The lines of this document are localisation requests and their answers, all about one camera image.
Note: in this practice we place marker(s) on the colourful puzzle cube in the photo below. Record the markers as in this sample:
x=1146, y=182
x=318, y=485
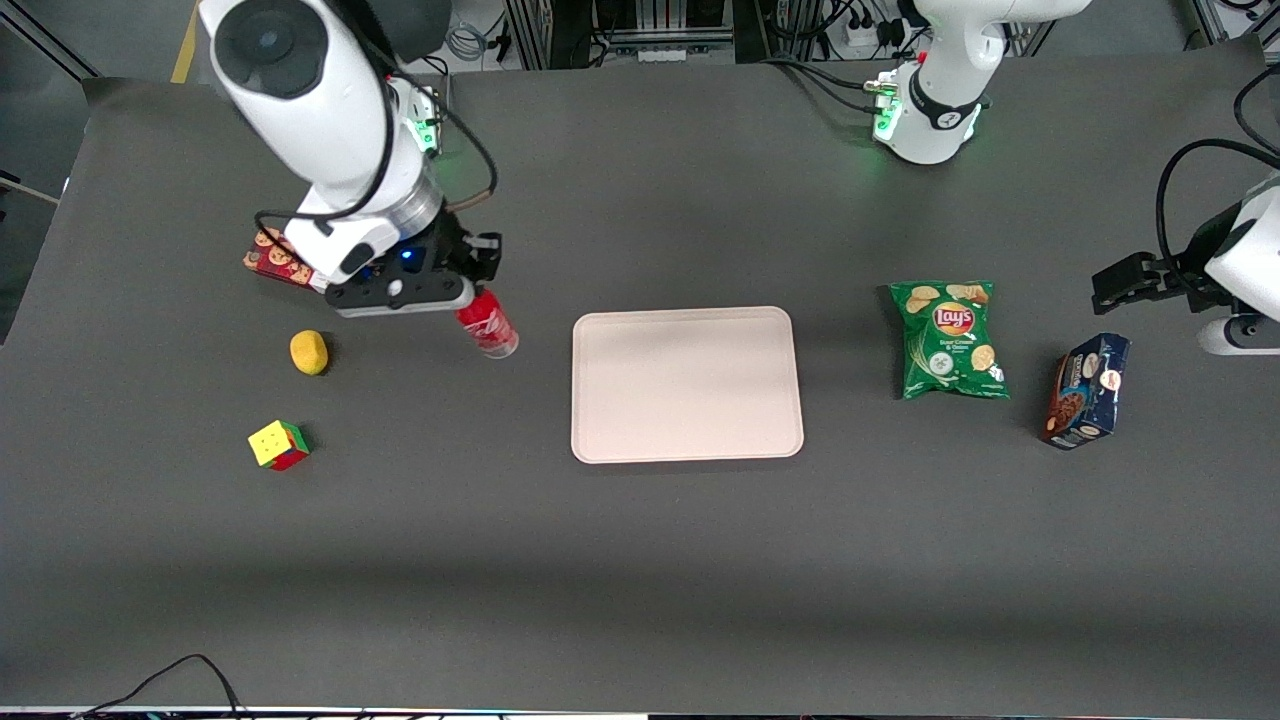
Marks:
x=277, y=445

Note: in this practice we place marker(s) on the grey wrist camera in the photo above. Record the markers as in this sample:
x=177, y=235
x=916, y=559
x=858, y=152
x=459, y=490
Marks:
x=1240, y=335
x=400, y=297

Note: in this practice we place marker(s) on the green Lay's chips bag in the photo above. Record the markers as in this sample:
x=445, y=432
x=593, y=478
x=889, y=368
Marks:
x=950, y=340

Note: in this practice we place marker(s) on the black metal rack frame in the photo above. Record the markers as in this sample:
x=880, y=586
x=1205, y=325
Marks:
x=640, y=25

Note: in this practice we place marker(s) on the red cookie box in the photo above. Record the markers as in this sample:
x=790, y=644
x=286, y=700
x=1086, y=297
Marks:
x=272, y=256

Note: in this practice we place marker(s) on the white power strip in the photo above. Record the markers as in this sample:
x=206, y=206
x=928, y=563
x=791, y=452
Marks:
x=868, y=35

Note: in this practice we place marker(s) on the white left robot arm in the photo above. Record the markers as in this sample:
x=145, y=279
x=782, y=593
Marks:
x=955, y=60

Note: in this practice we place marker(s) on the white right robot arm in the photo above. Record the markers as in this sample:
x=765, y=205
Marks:
x=320, y=110

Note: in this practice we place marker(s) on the yellow lemon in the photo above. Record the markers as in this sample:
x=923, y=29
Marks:
x=309, y=352

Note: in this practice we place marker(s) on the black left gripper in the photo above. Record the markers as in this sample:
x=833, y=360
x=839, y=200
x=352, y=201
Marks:
x=1190, y=262

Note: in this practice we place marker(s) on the blue chocolate cookie box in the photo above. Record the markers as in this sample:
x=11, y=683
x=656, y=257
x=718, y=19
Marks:
x=1085, y=392

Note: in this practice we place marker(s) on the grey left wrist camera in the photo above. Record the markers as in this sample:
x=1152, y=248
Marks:
x=1240, y=335

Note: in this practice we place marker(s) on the red coke bottle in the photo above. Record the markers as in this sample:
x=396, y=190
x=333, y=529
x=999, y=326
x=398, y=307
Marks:
x=490, y=325

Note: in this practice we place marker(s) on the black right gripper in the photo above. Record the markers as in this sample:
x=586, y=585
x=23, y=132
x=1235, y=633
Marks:
x=443, y=250

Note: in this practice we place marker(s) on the beige plastic tray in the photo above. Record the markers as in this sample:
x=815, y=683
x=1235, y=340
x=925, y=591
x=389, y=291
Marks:
x=686, y=385

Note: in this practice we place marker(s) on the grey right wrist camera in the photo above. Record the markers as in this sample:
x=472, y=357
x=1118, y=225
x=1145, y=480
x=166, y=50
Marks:
x=400, y=297

